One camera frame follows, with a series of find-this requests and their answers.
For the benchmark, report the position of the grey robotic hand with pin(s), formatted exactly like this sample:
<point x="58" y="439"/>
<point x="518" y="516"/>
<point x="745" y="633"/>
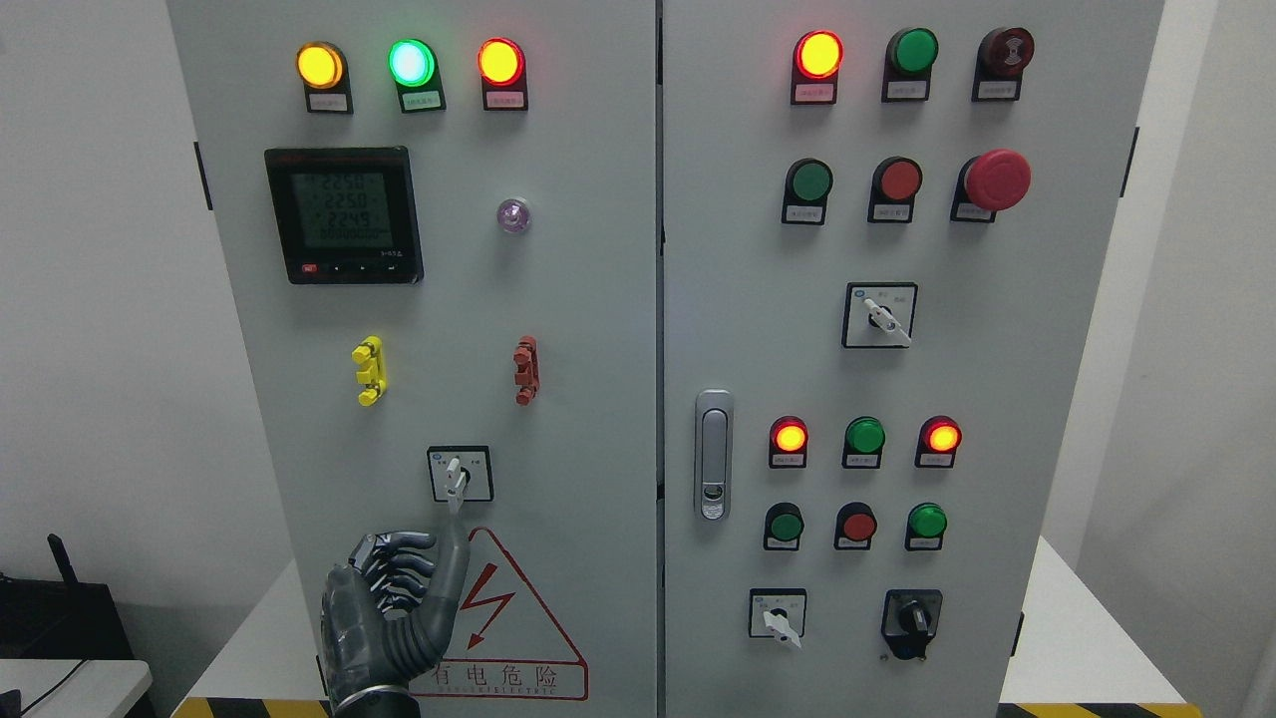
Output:
<point x="388" y="612"/>

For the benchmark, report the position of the rotary selector switch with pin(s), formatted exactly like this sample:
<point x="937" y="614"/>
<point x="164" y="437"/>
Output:
<point x="778" y="615"/>
<point x="459" y="474"/>

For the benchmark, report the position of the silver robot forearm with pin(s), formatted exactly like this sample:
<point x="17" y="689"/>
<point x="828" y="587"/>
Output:
<point x="381" y="701"/>

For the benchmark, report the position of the yellow indicator light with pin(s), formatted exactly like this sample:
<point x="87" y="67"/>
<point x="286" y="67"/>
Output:
<point x="323" y="70"/>

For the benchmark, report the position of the green lit indicator light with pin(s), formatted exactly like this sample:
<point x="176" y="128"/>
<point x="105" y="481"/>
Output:
<point x="415" y="70"/>

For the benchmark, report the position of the red electrical warning sticker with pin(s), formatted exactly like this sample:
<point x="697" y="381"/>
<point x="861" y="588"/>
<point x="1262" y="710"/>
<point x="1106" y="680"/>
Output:
<point x="506" y="642"/>

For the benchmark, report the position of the white side table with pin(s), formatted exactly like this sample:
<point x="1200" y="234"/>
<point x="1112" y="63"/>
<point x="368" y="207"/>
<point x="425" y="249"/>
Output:
<point x="100" y="688"/>

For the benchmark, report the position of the yellow terminal clip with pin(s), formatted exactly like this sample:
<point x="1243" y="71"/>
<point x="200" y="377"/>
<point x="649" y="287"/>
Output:
<point x="368" y="357"/>

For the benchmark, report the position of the black device with antenna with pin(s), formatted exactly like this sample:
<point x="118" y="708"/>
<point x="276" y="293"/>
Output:
<point x="66" y="619"/>

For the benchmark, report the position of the red terminal clip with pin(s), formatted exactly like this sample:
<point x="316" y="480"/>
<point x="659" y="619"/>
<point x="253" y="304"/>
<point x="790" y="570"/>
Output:
<point x="526" y="370"/>

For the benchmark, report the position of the black digital power meter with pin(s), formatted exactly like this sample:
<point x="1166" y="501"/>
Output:
<point x="346" y="215"/>

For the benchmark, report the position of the left grey cabinet door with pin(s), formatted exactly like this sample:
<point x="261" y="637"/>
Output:
<point x="574" y="472"/>

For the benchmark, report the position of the grey cabinet door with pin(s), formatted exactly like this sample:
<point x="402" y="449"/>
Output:
<point x="756" y="306"/>
<point x="574" y="472"/>

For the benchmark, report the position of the green push button lower left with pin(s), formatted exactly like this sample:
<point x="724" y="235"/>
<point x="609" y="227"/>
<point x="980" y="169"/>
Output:
<point x="783" y="527"/>

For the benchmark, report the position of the green push button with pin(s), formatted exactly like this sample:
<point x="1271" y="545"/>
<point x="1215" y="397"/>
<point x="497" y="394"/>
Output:
<point x="783" y="527"/>
<point x="925" y="527"/>
<point x="807" y="186"/>

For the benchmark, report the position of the clear small lamp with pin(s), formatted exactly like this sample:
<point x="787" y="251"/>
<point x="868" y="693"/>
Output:
<point x="513" y="215"/>

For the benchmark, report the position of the red lit indicator lower left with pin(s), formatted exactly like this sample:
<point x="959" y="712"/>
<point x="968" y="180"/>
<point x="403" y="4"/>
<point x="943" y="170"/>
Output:
<point x="788" y="443"/>

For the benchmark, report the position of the red push button lower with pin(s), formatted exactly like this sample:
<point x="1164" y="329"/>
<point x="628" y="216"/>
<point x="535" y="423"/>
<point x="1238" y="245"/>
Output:
<point x="855" y="527"/>

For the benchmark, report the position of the red push button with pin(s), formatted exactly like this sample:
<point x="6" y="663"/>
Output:
<point x="893" y="190"/>
<point x="855" y="527"/>

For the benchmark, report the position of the green indicator lower middle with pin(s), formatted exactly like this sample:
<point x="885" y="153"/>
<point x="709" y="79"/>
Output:
<point x="863" y="443"/>

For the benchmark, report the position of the green push button lower right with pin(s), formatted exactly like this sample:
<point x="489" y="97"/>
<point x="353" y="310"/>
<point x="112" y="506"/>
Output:
<point x="925" y="527"/>

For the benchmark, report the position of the red lit indicator light left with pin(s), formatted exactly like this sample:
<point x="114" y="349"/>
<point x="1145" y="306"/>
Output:
<point x="503" y="71"/>

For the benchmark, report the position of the red lit indicator lower right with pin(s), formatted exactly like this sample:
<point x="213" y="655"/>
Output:
<point x="939" y="439"/>

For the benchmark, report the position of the green push button upper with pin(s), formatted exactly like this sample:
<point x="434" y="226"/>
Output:
<point x="807" y="186"/>

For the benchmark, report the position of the right grey cabinet door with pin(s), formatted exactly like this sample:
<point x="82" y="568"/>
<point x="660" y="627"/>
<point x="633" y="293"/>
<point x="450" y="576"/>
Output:
<point x="756" y="306"/>

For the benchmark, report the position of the white cabinet platform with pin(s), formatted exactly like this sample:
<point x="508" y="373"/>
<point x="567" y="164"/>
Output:
<point x="1072" y="659"/>

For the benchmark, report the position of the red push button upper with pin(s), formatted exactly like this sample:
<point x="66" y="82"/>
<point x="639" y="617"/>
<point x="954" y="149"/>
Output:
<point x="893" y="190"/>

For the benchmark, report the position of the red lit indicator top right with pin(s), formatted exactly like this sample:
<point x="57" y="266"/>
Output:
<point x="817" y="58"/>

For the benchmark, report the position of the green indicator top right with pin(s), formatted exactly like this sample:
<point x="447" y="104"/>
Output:
<point x="908" y="60"/>

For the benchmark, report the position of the red emergency stop button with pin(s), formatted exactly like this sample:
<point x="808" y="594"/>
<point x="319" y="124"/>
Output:
<point x="996" y="180"/>

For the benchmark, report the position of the dark red buzzer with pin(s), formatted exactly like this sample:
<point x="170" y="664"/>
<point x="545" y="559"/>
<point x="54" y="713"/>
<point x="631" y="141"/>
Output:
<point x="1002" y="58"/>

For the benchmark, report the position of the silver door handle lock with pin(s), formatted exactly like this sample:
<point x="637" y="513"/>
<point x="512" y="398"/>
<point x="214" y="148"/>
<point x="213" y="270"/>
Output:
<point x="712" y="452"/>

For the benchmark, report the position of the black key selector switch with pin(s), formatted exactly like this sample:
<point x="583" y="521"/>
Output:
<point x="910" y="621"/>

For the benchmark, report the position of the upper right rotary switch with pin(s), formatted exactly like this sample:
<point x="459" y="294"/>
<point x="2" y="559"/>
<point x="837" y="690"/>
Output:
<point x="879" y="314"/>

